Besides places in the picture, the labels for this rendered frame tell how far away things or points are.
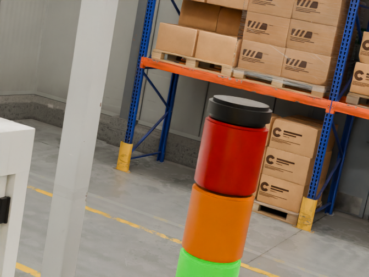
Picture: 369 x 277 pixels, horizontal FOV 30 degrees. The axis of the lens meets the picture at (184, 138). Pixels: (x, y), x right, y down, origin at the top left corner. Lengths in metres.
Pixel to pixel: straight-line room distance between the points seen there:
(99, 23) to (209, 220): 2.56
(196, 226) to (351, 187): 9.22
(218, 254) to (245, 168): 0.07
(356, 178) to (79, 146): 6.93
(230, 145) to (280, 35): 8.05
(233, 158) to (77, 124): 2.63
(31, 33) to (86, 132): 8.95
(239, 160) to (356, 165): 9.17
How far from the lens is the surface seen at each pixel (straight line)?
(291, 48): 8.50
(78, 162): 3.15
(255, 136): 0.52
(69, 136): 3.16
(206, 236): 0.53
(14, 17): 11.66
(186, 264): 0.55
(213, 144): 0.52
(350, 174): 9.72
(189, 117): 10.62
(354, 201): 9.76
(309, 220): 8.52
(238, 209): 0.53
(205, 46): 9.01
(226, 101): 0.52
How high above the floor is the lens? 2.41
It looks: 11 degrees down
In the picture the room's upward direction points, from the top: 10 degrees clockwise
